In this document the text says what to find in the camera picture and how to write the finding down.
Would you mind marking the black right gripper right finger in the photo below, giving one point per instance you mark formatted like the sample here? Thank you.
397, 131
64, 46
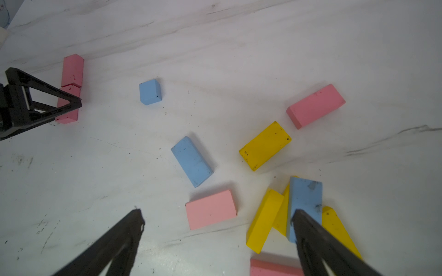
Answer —
317, 248

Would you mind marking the pink rectangular block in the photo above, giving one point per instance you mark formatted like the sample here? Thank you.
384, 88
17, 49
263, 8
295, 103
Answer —
71, 116

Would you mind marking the light blue long block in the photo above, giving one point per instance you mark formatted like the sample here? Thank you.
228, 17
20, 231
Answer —
192, 162

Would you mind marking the yellow angled block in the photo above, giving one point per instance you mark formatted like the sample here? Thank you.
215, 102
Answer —
332, 223

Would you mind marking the small blue cube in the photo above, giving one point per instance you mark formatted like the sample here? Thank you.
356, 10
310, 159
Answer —
150, 92

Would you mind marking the blue block on yellow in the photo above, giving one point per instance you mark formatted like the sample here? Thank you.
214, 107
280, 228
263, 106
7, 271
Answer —
304, 194

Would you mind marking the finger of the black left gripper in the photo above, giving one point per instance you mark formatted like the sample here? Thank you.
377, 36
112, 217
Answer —
19, 113

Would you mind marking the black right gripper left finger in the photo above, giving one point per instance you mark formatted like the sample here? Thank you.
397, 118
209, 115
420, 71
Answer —
115, 250

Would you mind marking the light pink block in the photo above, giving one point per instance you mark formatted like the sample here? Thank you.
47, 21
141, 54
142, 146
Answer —
210, 210

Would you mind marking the yellow rectangular block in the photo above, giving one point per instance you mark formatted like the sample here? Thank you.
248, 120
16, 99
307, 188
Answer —
265, 145

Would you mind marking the yellow upright block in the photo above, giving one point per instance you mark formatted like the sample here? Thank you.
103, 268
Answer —
263, 220

